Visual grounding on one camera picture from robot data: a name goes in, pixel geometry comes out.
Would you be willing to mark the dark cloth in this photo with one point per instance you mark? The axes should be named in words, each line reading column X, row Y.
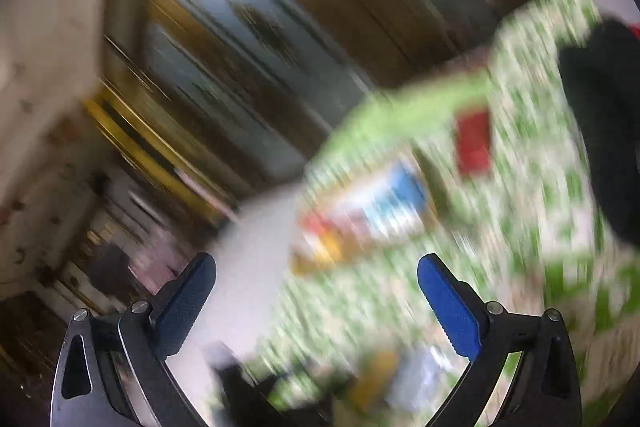
column 610, row 122

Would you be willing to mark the red foil packet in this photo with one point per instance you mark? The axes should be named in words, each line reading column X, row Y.
column 474, row 142

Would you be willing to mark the wooden door with glass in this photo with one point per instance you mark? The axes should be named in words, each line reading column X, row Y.
column 280, row 27

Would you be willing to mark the green printed blanket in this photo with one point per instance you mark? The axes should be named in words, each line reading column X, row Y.
column 525, row 217

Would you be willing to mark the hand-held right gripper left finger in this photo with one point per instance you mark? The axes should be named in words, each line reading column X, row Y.
column 184, row 304

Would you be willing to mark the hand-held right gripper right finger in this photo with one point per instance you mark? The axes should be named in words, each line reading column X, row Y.
column 450, row 307

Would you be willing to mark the white foam box yellow tape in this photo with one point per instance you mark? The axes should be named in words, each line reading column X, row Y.
column 360, row 217

